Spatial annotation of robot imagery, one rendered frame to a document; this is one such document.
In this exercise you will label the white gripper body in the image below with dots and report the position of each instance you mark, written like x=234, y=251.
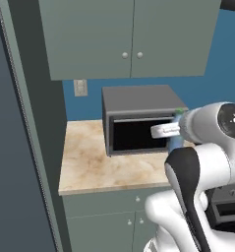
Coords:
x=163, y=131

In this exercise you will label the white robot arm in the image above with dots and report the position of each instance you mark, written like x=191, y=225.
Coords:
x=217, y=164

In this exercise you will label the beige wall socket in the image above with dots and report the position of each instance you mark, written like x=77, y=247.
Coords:
x=80, y=87

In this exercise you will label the grey round drawer knob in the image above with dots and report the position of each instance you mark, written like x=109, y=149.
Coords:
x=137, y=199

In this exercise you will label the blue water bottle green cap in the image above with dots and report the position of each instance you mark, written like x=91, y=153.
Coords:
x=176, y=144

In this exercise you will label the dark grey microwave oven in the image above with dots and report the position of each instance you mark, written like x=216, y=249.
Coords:
x=138, y=98

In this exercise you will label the grey-green drawer front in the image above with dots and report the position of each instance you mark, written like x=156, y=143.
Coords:
x=102, y=203

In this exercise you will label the dark extractor hood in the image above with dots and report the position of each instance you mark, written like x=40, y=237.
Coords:
x=233, y=5

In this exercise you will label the grey round cupboard knob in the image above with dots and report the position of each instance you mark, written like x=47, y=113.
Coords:
x=139, y=55
x=141, y=221
x=129, y=222
x=125, y=55

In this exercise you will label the grey-green base cupboard door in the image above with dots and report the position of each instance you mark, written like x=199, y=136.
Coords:
x=143, y=233
x=99, y=234

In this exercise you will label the grey-green wall cupboard door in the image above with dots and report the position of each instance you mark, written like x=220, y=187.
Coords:
x=89, y=36
x=174, y=36

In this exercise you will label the dark grey-green fridge housing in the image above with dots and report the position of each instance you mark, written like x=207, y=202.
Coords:
x=46, y=98

